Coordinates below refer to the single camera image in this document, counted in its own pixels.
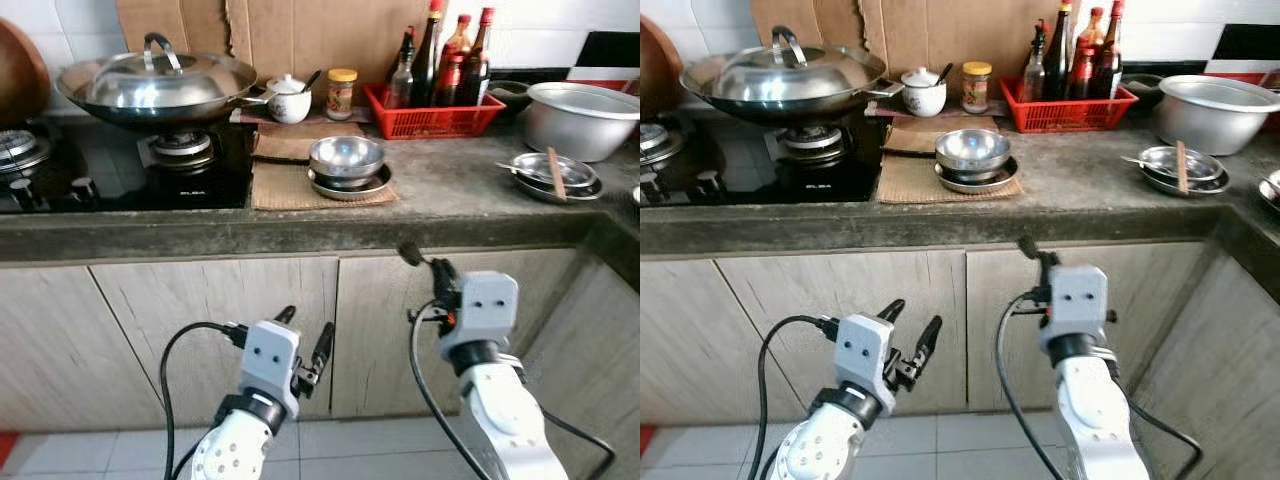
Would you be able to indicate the shallow steel plate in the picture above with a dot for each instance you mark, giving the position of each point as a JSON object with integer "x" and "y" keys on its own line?
{"x": 975, "y": 187}
{"x": 350, "y": 193}

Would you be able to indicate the deep steel bowl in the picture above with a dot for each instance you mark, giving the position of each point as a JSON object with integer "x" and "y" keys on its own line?
{"x": 347, "y": 155}
{"x": 973, "y": 148}

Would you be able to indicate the wooden chopstick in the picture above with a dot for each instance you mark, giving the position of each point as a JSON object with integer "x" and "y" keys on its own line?
{"x": 1179, "y": 168}
{"x": 560, "y": 178}
{"x": 552, "y": 175}
{"x": 1187, "y": 170}

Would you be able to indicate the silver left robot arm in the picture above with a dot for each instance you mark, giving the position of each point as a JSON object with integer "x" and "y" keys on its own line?
{"x": 820, "y": 450}
{"x": 235, "y": 450}

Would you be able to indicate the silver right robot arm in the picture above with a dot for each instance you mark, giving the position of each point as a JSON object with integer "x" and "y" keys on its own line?
{"x": 505, "y": 420}
{"x": 1095, "y": 420}

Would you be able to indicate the steel spoon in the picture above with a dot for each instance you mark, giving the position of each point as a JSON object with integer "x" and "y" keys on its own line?
{"x": 510, "y": 168}
{"x": 1135, "y": 161}

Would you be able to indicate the red plastic bottle basket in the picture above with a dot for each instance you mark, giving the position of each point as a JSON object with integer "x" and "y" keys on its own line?
{"x": 1065, "y": 117}
{"x": 430, "y": 122}

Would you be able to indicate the small steel dish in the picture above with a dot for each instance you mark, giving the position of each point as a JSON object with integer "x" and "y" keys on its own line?
{"x": 1160, "y": 165}
{"x": 535, "y": 172}

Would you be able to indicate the folded brown cardboard piece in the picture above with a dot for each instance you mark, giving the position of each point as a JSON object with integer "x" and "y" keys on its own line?
{"x": 920, "y": 137}
{"x": 290, "y": 143}

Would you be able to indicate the clear glass bottle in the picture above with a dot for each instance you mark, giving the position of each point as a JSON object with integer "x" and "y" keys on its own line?
{"x": 1033, "y": 85}
{"x": 400, "y": 90}

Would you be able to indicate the glass jar yellow lid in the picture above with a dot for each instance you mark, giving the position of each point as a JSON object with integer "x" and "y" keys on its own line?
{"x": 342, "y": 97}
{"x": 976, "y": 90}

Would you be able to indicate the wide steel plate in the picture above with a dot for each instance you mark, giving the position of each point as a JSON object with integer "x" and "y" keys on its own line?
{"x": 585, "y": 192}
{"x": 1210, "y": 186}

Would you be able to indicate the small red-labelled sauce bottle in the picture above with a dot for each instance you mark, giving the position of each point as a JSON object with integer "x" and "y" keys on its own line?
{"x": 450, "y": 85}
{"x": 1083, "y": 80}

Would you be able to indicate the black glass gas stove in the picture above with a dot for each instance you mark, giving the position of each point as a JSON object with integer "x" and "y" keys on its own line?
{"x": 130, "y": 190}
{"x": 760, "y": 185}

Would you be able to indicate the white ceramic lidded pot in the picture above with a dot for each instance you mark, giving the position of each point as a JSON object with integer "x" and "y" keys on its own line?
{"x": 290, "y": 103}
{"x": 923, "y": 97}

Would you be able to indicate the dark stone mortar bowl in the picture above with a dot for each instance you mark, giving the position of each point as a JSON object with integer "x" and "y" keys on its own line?
{"x": 1142, "y": 90}
{"x": 508, "y": 95}

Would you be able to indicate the gas stove burner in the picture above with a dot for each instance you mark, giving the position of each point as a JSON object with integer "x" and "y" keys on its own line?
{"x": 180, "y": 148}
{"x": 810, "y": 143}

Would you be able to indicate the tall dark bottle yellow cap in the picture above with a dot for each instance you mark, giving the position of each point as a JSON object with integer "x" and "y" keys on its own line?
{"x": 1060, "y": 60}
{"x": 427, "y": 65}

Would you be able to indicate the tall dark bottle red cap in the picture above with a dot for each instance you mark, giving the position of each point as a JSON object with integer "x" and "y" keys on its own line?
{"x": 477, "y": 70}
{"x": 1110, "y": 65}

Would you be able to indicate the short dark bottle red cap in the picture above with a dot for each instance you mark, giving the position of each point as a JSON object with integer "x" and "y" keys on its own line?
{"x": 407, "y": 45}
{"x": 1042, "y": 40}

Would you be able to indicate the large aluminium pot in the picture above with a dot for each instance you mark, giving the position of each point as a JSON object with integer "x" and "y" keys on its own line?
{"x": 580, "y": 125}
{"x": 1215, "y": 120}

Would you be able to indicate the black stove knob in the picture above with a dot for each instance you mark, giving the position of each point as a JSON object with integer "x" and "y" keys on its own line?
{"x": 652, "y": 190}
{"x": 85, "y": 190}
{"x": 715, "y": 183}
{"x": 25, "y": 195}

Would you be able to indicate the amber sauce bottle red cap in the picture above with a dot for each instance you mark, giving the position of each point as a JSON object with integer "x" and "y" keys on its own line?
{"x": 458, "y": 40}
{"x": 1090, "y": 33}

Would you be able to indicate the large steel wok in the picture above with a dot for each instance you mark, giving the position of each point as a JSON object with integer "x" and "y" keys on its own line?
{"x": 150, "y": 113}
{"x": 780, "y": 110}

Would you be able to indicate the large brown cardboard sheet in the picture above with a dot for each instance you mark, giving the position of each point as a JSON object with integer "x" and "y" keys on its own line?
{"x": 300, "y": 35}
{"x": 930, "y": 32}

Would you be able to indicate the stacked steel dish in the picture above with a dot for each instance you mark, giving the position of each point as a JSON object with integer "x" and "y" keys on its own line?
{"x": 1270, "y": 190}

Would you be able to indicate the red floor mat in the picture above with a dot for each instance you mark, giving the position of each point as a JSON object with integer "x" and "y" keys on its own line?
{"x": 6, "y": 448}
{"x": 646, "y": 440}

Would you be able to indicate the domed steel wok lid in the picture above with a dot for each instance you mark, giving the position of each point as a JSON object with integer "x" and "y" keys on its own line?
{"x": 790, "y": 80}
{"x": 160, "y": 85}

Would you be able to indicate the small steel lidded pot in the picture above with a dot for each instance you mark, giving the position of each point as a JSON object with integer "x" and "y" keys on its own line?
{"x": 20, "y": 148}
{"x": 655, "y": 142}

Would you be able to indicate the brown round wooden lid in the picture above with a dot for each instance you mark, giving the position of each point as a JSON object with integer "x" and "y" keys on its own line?
{"x": 658, "y": 70}
{"x": 20, "y": 75}

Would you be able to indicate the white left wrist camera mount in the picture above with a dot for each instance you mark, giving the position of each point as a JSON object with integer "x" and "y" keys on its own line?
{"x": 270, "y": 360}
{"x": 865, "y": 355}

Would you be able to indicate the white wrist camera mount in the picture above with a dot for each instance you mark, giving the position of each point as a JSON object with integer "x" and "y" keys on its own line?
{"x": 865, "y": 355}
{"x": 1078, "y": 300}
{"x": 485, "y": 305}
{"x": 270, "y": 360}

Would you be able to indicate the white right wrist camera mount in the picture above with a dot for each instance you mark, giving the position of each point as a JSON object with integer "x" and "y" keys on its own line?
{"x": 485, "y": 305}
{"x": 1078, "y": 300}

